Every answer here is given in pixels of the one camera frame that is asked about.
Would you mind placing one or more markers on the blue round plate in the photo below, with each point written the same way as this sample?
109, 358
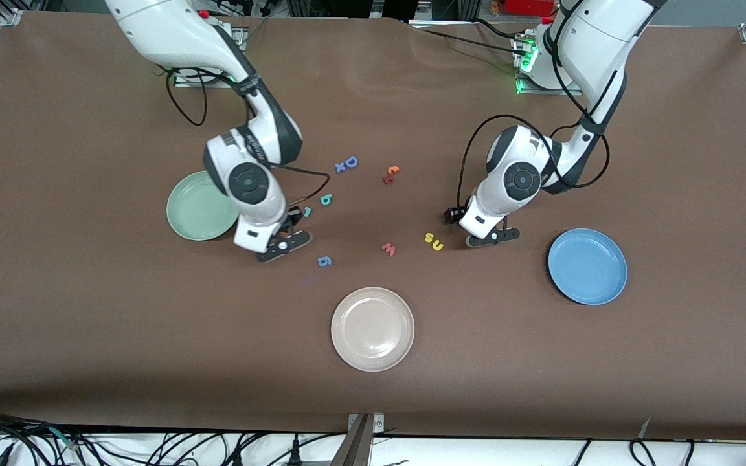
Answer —
587, 266

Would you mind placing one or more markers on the coral foam letter w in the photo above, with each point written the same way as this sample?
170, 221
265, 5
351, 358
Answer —
388, 248

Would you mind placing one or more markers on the beige round plate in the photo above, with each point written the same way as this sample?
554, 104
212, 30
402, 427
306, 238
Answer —
373, 329

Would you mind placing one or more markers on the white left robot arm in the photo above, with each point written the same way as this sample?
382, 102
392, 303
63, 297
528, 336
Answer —
593, 39

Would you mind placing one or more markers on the pale green round plate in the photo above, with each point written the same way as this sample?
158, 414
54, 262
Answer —
195, 210

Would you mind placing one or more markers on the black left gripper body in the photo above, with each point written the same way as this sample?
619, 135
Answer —
454, 215

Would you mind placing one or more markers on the small grey tape scrap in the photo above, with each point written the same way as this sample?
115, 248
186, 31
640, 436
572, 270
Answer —
645, 427

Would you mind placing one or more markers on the red box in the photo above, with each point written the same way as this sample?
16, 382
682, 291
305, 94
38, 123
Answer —
528, 6

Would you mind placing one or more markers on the aluminium post with bracket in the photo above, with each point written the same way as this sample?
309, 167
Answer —
357, 446

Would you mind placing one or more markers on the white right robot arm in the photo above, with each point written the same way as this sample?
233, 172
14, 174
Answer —
172, 32

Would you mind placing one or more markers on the brown table cover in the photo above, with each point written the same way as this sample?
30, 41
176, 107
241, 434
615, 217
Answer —
88, 310

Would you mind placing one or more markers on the teal foam letter d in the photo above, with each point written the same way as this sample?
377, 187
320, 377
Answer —
326, 200

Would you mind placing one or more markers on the blue foam digit six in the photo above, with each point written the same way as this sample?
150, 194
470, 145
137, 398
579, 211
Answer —
324, 261

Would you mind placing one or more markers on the yellow foam letter u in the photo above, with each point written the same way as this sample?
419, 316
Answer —
437, 247

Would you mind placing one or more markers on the blue foam capital D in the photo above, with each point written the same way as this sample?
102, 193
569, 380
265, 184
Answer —
347, 162

